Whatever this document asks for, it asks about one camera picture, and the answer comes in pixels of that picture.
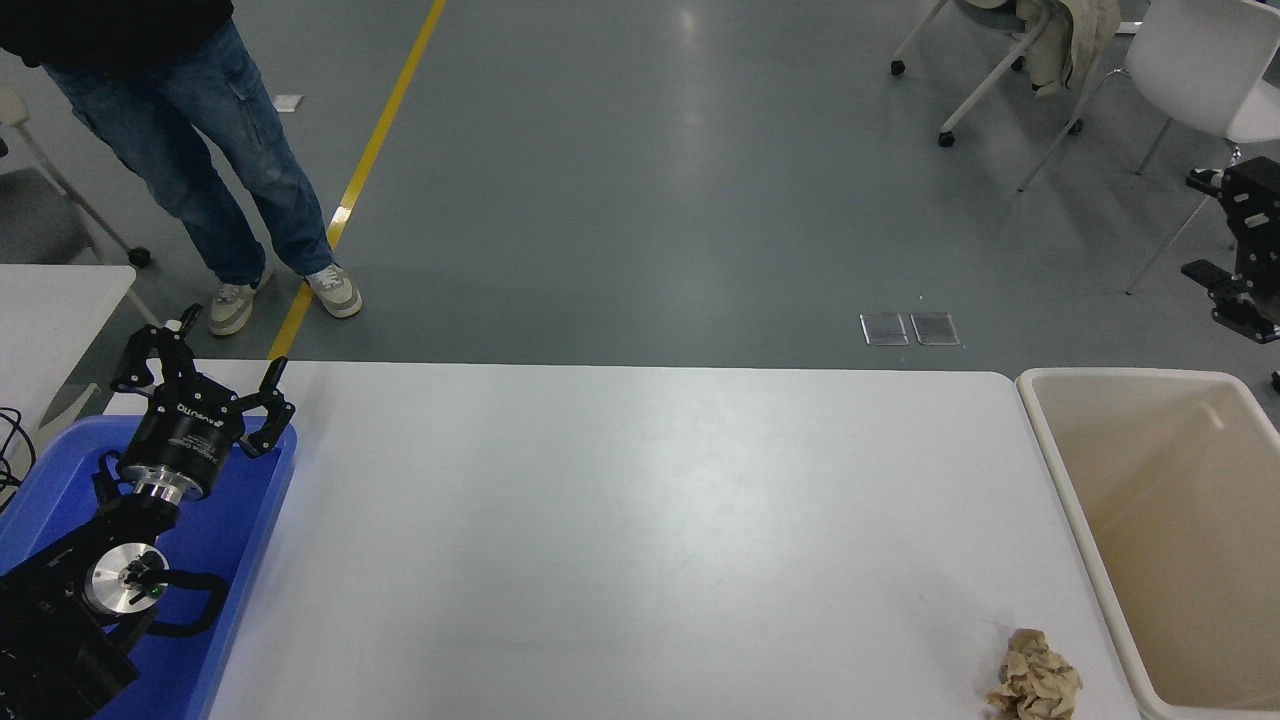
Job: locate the grey wheeled chair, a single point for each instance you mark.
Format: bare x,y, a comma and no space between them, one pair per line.
30,210

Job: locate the crumpled tan paper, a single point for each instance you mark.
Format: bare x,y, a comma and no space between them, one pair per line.
1033,680

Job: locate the white side table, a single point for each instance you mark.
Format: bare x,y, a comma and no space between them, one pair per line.
50,320

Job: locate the person in blue trousers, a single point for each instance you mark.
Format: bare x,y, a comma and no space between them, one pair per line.
200,130

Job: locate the clear floor plate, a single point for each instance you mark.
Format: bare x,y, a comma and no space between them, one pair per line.
934,328
883,329

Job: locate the blue plastic tray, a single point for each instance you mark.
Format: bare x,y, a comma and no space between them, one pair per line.
235,530

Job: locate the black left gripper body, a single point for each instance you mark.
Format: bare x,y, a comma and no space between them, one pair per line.
185,445

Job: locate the white shell chair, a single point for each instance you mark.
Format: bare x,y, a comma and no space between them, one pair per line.
1200,60

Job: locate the large pale bin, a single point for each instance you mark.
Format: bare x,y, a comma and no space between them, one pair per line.
1180,560

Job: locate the yellow floor tape line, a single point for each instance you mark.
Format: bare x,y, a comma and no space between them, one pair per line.
390,100

